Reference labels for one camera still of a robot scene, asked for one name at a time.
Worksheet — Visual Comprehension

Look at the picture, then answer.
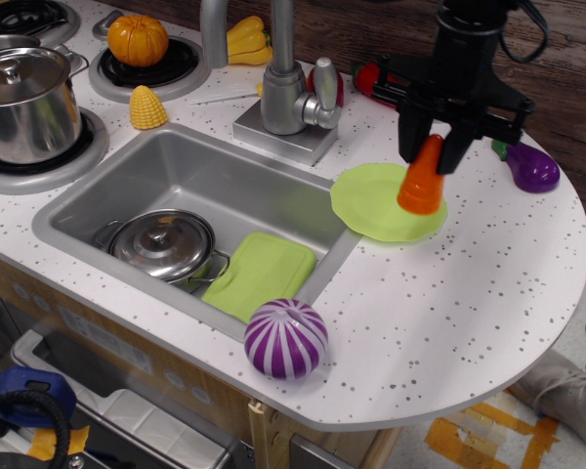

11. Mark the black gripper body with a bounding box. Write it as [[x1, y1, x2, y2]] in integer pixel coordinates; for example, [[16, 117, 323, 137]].
[[373, 43, 536, 144]]

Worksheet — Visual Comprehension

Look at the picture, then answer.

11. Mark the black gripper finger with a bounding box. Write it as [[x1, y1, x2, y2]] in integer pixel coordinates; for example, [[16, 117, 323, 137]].
[[437, 121, 479, 175], [398, 103, 434, 162]]

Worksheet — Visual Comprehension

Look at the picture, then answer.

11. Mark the orange toy carrot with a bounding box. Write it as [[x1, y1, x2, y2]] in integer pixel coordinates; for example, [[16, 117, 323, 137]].
[[397, 134, 444, 216]]

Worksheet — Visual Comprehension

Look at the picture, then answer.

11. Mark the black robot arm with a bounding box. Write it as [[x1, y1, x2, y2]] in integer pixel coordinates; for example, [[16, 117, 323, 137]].
[[372, 1, 549, 175]]

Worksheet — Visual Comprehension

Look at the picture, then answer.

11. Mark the light green plate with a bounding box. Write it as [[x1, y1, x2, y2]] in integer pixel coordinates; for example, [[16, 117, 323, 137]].
[[330, 163, 447, 242]]

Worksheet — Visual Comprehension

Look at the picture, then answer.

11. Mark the red toy pepper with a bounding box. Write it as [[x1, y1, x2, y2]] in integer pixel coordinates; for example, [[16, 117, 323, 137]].
[[351, 62, 396, 109]]

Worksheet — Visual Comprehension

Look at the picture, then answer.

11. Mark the purple toy eggplant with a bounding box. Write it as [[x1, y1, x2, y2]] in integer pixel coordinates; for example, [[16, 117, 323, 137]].
[[491, 140, 561, 193]]

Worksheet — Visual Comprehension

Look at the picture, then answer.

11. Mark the red toy vegetable behind faucet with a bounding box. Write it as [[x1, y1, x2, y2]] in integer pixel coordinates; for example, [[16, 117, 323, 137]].
[[306, 68, 345, 107]]

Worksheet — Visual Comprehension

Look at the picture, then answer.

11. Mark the silver toy faucet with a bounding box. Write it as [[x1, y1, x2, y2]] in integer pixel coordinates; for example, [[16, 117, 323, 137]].
[[199, 0, 343, 167]]

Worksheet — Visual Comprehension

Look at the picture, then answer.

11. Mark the yellow toy bell pepper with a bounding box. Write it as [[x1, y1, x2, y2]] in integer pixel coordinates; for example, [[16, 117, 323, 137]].
[[227, 16, 273, 65]]

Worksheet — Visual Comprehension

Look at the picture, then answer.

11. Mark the green cutting board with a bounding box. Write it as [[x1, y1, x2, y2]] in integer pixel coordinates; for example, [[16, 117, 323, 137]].
[[202, 232, 316, 323]]

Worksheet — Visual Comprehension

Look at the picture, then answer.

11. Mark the grey sink basin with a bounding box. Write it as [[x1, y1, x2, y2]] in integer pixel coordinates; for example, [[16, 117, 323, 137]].
[[32, 124, 360, 340]]

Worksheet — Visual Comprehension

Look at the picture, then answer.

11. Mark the black stove burner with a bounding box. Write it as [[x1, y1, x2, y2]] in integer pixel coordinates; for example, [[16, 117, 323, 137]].
[[88, 36, 211, 104]]

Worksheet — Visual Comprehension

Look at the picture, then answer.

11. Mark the purple striped toy onion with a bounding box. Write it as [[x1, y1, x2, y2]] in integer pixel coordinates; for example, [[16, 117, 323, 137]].
[[244, 298, 329, 380]]

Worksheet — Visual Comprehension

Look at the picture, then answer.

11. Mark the yellow toy corn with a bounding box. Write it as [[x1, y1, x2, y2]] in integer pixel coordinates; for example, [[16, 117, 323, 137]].
[[129, 85, 169, 130]]

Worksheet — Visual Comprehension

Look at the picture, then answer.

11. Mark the small steel pot with lid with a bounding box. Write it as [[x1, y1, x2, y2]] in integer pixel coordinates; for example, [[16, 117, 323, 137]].
[[95, 209, 230, 293]]

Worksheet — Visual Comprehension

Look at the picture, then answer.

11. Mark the grey shoe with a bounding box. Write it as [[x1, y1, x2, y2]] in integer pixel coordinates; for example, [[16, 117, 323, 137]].
[[510, 350, 586, 444]]

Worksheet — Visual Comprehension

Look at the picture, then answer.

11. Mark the orange toy pumpkin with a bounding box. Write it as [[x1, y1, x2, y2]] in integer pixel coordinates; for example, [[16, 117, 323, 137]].
[[106, 15, 170, 67]]

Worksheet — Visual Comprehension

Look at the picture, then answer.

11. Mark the front stove burner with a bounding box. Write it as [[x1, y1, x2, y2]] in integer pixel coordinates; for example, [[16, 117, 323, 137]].
[[0, 107, 109, 195]]

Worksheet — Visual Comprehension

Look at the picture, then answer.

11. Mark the back left stove burner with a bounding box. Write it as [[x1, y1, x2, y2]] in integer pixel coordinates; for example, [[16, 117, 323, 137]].
[[0, 1, 80, 46]]

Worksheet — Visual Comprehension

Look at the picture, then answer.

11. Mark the large steel pot with lid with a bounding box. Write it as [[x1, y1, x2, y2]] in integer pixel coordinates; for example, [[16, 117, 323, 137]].
[[0, 47, 89, 164]]

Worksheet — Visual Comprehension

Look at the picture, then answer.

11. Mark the blue clamp tool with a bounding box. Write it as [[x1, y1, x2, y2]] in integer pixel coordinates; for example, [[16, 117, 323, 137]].
[[0, 365, 76, 428]]

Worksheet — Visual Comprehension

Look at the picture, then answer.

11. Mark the black hose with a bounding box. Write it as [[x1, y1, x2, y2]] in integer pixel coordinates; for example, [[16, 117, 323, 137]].
[[0, 390, 72, 469]]

